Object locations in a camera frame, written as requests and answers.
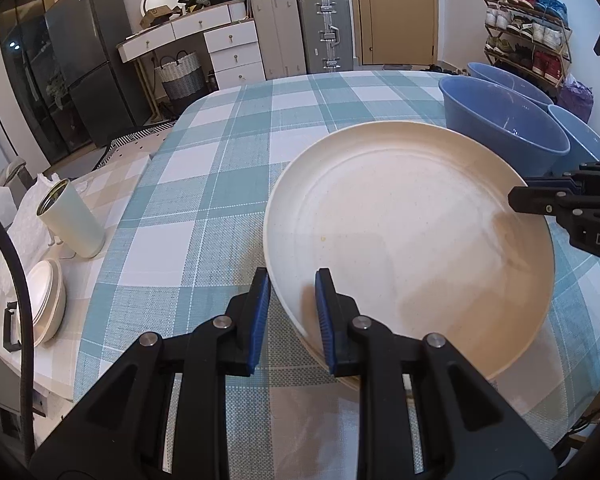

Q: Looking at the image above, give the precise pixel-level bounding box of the grey case with black handle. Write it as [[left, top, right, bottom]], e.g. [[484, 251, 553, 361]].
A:
[[0, 255, 47, 436]]

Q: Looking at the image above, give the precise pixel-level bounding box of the white dotted mat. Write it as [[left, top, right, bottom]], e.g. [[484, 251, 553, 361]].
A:
[[100, 132, 168, 172]]

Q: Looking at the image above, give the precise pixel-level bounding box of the beige checked cloth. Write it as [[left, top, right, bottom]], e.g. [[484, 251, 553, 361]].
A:
[[30, 150, 152, 401]]

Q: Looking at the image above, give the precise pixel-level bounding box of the shoe rack with shoes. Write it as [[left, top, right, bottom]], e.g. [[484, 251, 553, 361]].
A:
[[480, 0, 570, 81]]

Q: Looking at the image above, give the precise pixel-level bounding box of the dark glass cabinet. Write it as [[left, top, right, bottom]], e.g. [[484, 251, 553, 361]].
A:
[[0, 0, 88, 166]]

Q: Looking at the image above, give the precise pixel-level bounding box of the small brown cardboard box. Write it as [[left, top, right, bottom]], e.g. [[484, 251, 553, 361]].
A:
[[140, 6, 173, 28]]

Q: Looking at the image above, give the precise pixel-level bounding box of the gold shoe rack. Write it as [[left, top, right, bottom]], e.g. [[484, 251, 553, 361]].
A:
[[480, 0, 573, 88]]

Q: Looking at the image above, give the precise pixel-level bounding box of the small white bowl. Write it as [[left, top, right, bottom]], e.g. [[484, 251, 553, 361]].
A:
[[28, 260, 61, 326]]

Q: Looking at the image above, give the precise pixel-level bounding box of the silver suitcase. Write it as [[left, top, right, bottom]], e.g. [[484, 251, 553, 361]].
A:
[[296, 0, 354, 75]]

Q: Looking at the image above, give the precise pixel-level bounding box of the stack of small white dishes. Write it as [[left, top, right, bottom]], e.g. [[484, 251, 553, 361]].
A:
[[30, 259, 67, 348]]

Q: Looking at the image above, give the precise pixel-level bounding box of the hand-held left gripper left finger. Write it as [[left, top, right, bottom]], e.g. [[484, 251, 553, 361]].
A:
[[29, 266, 272, 480]]

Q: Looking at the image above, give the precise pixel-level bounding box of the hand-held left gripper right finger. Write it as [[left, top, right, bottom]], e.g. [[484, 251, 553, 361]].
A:
[[314, 267, 557, 480]]

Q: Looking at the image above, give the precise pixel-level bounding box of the tan wooden door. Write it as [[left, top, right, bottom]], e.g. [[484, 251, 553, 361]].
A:
[[347, 0, 438, 67]]

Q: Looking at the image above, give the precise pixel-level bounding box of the white dresser with drawers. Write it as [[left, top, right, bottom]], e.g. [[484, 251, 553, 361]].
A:
[[117, 0, 267, 93]]

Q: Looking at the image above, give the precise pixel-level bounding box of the woven laundry basket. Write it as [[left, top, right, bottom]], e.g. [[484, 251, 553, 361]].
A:
[[157, 51, 207, 102]]

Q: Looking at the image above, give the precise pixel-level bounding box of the beige suitcase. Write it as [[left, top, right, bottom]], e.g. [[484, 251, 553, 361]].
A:
[[250, 0, 307, 81]]

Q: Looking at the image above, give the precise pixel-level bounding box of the light blue bowl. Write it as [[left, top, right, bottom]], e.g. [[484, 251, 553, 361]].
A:
[[547, 105, 600, 163]]

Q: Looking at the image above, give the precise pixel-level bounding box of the grey refrigerator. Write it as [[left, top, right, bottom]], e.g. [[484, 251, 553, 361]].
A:
[[44, 0, 153, 148]]

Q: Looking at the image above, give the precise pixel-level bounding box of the cream tumbler cup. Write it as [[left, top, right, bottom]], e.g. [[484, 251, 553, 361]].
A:
[[36, 179, 106, 259]]

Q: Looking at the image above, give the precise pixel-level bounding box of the black cable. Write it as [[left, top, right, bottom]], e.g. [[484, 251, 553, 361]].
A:
[[0, 197, 36, 466]]

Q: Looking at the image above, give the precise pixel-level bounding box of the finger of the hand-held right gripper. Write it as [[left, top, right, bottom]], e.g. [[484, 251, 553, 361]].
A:
[[525, 159, 600, 196], [507, 185, 600, 220]]

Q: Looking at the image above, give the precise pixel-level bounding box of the purple bag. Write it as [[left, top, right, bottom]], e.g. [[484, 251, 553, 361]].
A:
[[557, 74, 594, 123]]

